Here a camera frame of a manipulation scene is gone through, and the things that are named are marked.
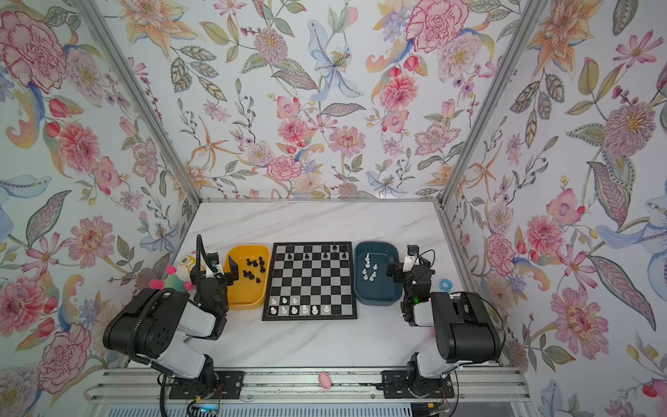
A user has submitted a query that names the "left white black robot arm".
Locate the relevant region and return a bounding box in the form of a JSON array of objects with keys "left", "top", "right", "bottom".
[{"left": 102, "top": 236, "right": 239, "bottom": 395}]

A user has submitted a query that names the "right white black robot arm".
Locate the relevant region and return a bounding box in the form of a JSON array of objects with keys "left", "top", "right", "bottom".
[{"left": 387, "top": 256, "right": 504, "bottom": 398}]

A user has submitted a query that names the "yellow plastic tray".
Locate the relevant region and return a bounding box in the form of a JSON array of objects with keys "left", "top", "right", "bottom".
[{"left": 223, "top": 245, "right": 271, "bottom": 310}]

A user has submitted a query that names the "dark teal plastic tray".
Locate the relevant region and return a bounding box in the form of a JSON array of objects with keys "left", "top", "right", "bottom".
[{"left": 354, "top": 241, "right": 403, "bottom": 307}]

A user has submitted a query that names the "colourful plush toy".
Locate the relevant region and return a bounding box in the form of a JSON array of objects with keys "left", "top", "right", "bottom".
[{"left": 149, "top": 253, "right": 196, "bottom": 292}]

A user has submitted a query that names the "black white chessboard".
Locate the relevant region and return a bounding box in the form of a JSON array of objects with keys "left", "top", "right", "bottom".
[{"left": 262, "top": 242, "right": 358, "bottom": 321}]

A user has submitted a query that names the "small pink toy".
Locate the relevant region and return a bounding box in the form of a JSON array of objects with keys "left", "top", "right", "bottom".
[{"left": 318, "top": 371, "right": 333, "bottom": 390}]

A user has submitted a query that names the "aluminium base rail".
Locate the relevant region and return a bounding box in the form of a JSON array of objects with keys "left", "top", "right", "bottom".
[{"left": 84, "top": 366, "right": 533, "bottom": 405}]

